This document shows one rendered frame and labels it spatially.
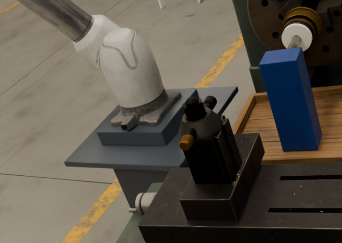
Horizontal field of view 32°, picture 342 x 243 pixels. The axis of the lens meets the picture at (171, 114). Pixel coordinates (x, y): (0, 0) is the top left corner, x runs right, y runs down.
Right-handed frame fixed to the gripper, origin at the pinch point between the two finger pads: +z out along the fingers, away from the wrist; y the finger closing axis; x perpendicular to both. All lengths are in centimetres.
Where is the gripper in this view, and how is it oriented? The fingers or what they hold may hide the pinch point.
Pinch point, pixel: (181, 1)
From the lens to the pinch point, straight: 190.1
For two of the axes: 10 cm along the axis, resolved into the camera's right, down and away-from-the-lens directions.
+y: 8.6, -0.4, -5.1
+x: 4.3, -5.0, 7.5
